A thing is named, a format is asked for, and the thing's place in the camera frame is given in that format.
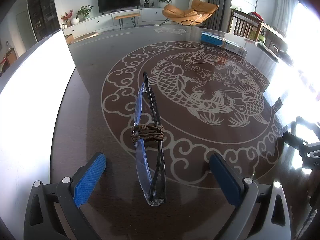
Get glasses with brown cord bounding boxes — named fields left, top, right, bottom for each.
left=131, top=72, right=167, bottom=206

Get blue white nail cream box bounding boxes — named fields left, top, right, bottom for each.
left=201, top=31, right=247, bottom=57

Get cardboard box on floor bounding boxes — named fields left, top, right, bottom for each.
left=65, top=34, right=74, bottom=45

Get dark wooden dining chair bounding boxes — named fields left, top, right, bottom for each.
left=228, top=9, right=263, bottom=42

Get white tv cabinet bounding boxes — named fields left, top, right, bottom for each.
left=63, top=8, right=166, bottom=38

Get red flowers in vase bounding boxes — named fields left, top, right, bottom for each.
left=60, top=9, right=73, bottom=27

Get orange rocking lounge chair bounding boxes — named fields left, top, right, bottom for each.
left=162, top=0, right=219, bottom=26

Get wooden bench with metal legs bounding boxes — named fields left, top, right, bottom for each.
left=114, top=13, right=140, bottom=29

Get green potted plant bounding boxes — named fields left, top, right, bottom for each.
left=76, top=5, right=93, bottom=20

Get dark glass display cabinet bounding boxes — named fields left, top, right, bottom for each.
left=27, top=0, right=60, bottom=42

